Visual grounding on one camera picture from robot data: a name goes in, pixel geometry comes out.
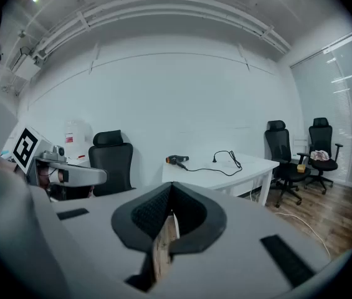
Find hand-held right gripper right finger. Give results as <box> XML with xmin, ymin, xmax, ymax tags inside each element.
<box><xmin>150</xmin><ymin>181</ymin><xmax>332</xmax><ymax>299</ymax></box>

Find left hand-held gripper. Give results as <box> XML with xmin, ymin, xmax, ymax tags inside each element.
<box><xmin>12</xmin><ymin>126</ymin><xmax>108</xmax><ymax>187</ymax></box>

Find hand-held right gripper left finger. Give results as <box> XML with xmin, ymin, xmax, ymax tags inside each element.
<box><xmin>50</xmin><ymin>181</ymin><xmax>174</xmax><ymax>299</ymax></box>

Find black power cord with plug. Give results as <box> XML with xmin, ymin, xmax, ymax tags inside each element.
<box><xmin>185</xmin><ymin>149</ymin><xmax>243</xmax><ymax>177</ymax></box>

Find person's left forearm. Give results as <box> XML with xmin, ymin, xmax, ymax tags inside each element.
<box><xmin>0</xmin><ymin>158</ymin><xmax>17</xmax><ymax>173</ymax></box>

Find black hair dryer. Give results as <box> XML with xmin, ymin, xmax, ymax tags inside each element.
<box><xmin>165</xmin><ymin>155</ymin><xmax>190</xmax><ymax>171</ymax></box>

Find person's left hand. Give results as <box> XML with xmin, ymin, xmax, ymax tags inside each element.
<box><xmin>37</xmin><ymin>166</ymin><xmax>65</xmax><ymax>192</ymax></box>

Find black mesh office chair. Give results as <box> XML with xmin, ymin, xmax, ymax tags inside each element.
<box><xmin>88</xmin><ymin>130</ymin><xmax>136</xmax><ymax>197</ymax></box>
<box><xmin>297</xmin><ymin>117</ymin><xmax>344</xmax><ymax>195</ymax></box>
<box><xmin>264</xmin><ymin>120</ymin><xmax>312</xmax><ymax>208</ymax></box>

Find white container red label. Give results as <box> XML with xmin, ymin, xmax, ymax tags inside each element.
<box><xmin>64</xmin><ymin>119</ymin><xmax>94</xmax><ymax>161</ymax></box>

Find white ceiling junction box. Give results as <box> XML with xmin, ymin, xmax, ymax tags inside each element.
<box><xmin>12</xmin><ymin>54</ymin><xmax>41</xmax><ymax>80</ymax></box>

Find crumpled pink cloth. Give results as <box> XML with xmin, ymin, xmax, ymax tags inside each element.
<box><xmin>310</xmin><ymin>149</ymin><xmax>331</xmax><ymax>162</ymax></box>

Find white window blinds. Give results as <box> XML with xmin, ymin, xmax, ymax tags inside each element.
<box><xmin>290</xmin><ymin>31</ymin><xmax>352</xmax><ymax>189</ymax></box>

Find white ceiling pipe run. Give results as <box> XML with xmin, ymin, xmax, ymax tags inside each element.
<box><xmin>32</xmin><ymin>0</ymin><xmax>292</xmax><ymax>62</ymax></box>

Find thin beige cable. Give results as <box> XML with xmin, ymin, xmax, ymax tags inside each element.
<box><xmin>249</xmin><ymin>182</ymin><xmax>332</xmax><ymax>259</ymax></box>

